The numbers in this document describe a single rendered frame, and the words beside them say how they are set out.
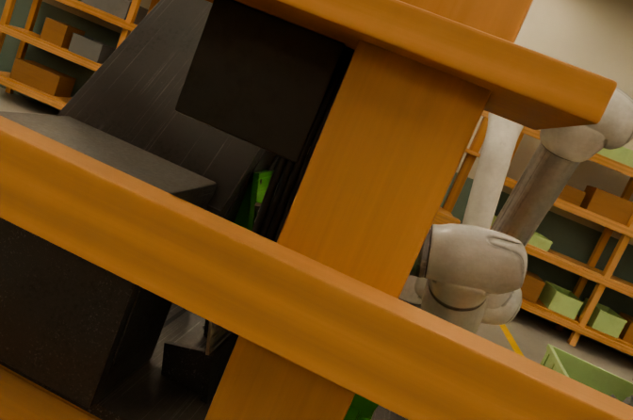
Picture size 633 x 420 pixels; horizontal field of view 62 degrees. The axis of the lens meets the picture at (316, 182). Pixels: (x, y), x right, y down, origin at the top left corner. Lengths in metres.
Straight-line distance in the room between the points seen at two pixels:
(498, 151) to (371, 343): 0.67
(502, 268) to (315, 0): 0.52
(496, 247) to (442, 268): 0.09
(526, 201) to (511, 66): 0.93
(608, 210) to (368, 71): 6.01
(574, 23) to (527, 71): 6.41
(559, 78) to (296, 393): 0.41
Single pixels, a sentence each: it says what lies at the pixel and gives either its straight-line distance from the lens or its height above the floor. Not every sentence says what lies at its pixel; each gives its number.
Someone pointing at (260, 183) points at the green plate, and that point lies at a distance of 0.94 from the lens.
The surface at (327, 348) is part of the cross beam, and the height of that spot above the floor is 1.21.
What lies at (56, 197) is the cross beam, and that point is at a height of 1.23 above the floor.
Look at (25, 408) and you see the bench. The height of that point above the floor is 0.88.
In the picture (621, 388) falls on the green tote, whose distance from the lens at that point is 2.13.
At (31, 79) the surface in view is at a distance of 7.32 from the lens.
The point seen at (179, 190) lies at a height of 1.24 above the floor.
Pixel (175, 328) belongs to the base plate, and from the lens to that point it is 1.14.
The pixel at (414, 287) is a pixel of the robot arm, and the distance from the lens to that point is 1.56.
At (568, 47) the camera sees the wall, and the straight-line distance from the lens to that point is 6.86.
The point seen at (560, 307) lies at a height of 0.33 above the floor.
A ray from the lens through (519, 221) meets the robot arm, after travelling 1.44.
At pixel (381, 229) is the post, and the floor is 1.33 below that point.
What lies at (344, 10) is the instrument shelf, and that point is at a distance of 0.51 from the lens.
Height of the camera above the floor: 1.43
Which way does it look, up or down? 8 degrees down
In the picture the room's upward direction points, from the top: 22 degrees clockwise
